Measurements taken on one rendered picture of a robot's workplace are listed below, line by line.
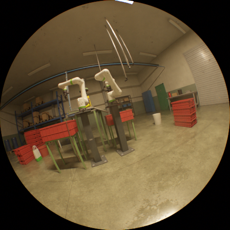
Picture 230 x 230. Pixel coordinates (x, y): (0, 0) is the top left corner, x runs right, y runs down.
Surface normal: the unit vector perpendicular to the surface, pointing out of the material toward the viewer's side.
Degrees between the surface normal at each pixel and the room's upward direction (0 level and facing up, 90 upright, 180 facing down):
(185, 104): 90
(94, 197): 0
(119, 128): 90
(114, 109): 90
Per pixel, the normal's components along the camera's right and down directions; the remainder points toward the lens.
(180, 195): -0.25, -0.97
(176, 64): -0.94, 0.25
